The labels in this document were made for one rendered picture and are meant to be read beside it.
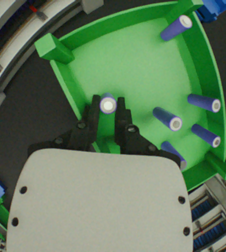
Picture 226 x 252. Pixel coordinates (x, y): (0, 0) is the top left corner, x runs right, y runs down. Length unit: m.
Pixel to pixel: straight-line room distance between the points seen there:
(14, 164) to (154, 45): 0.99
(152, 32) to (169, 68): 0.06
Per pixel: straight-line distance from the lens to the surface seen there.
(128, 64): 0.20
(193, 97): 0.22
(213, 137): 0.21
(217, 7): 0.94
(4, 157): 1.04
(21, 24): 0.59
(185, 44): 0.25
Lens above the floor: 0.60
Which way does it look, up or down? 71 degrees down
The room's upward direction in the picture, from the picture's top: 177 degrees clockwise
